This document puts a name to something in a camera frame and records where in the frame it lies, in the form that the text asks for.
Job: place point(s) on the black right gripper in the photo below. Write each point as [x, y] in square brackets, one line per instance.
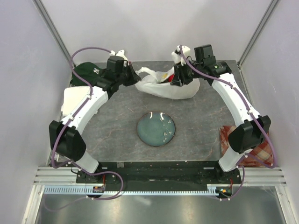
[179, 75]

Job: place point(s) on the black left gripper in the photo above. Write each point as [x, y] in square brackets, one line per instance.
[135, 78]

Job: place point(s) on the white plastic bag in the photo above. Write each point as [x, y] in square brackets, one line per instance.
[155, 83]

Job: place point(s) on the red fake apple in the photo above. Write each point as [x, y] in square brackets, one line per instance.
[170, 78]

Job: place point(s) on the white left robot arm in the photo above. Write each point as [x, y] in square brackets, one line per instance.
[65, 135]

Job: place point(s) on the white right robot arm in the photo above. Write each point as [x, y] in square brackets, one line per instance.
[251, 127]

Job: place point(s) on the dark green baseball cap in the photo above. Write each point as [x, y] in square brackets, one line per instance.
[90, 73]

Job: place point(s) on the blue ceramic plate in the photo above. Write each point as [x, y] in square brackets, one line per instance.
[156, 129]

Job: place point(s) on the white folded towel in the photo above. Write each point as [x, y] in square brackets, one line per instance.
[73, 97]

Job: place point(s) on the red plaid cloth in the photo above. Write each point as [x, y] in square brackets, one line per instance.
[261, 152]

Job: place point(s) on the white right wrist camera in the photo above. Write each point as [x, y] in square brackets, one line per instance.
[177, 55]

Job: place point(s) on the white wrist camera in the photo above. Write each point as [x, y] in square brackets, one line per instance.
[177, 55]
[120, 53]

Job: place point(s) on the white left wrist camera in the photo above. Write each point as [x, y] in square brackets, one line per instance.
[120, 53]

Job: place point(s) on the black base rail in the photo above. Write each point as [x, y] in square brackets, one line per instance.
[205, 172]

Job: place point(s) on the light blue cable duct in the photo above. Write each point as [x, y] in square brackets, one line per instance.
[208, 190]

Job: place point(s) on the aluminium frame rail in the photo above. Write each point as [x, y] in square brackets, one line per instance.
[248, 176]

